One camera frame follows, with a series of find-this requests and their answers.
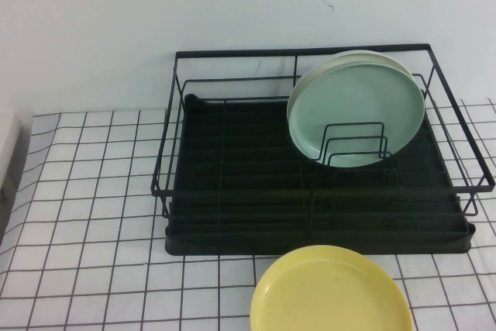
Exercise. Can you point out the yellow plate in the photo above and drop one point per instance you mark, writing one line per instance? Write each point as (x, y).
(329, 292)

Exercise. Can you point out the green plate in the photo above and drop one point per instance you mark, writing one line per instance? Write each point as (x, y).
(356, 106)

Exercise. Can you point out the cream plate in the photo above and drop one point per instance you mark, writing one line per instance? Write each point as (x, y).
(348, 57)

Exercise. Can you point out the white black-grid tablecloth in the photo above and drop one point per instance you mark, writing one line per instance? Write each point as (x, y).
(97, 230)

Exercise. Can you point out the white box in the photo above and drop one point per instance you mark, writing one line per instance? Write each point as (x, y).
(9, 145)

